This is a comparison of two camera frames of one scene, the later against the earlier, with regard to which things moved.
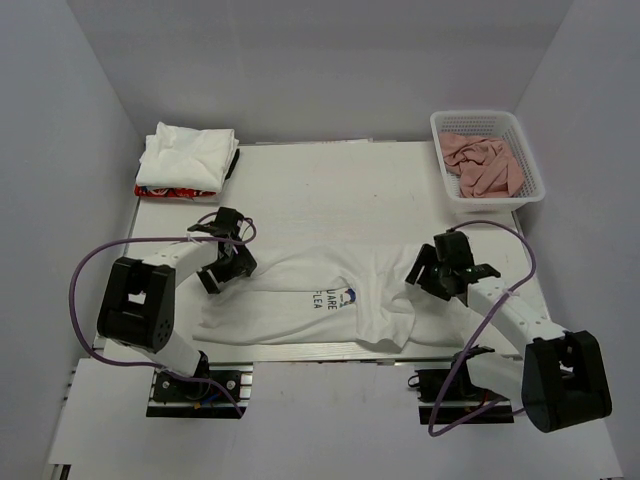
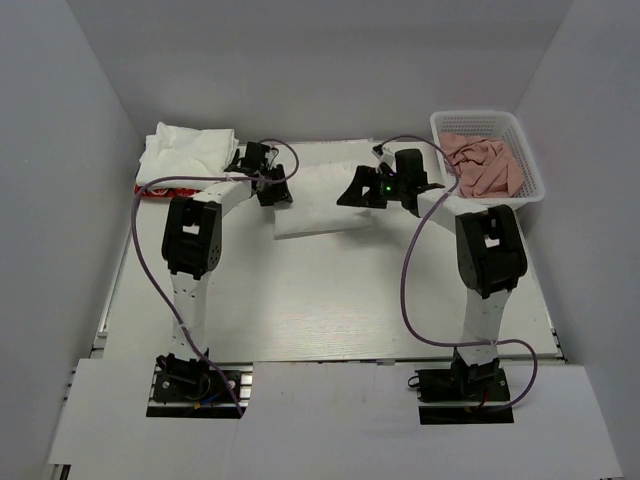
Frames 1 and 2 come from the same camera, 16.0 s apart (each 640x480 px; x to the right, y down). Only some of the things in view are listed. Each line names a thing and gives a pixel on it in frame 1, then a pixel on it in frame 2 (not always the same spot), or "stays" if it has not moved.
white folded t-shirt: x=176 y=158 stays
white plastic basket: x=486 y=162 stays
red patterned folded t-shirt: x=142 y=191 stays
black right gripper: x=427 y=257 → x=365 y=176
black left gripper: x=243 y=262 → x=281 y=194
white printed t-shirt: x=353 y=294 → x=315 y=190
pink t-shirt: x=485 y=166 stays
